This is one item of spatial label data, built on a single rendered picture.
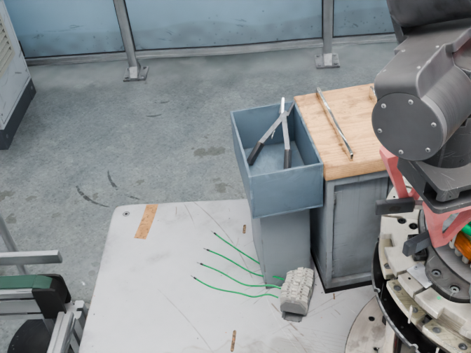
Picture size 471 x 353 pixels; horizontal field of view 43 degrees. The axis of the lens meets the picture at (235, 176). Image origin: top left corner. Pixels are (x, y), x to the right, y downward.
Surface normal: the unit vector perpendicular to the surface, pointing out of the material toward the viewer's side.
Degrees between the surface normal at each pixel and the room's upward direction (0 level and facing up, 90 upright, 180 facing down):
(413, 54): 22
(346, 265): 90
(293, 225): 90
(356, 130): 0
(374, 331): 0
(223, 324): 0
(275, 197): 90
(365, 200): 90
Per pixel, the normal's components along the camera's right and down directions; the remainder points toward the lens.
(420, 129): -0.63, 0.52
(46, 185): -0.09, -0.75
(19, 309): -0.02, 0.65
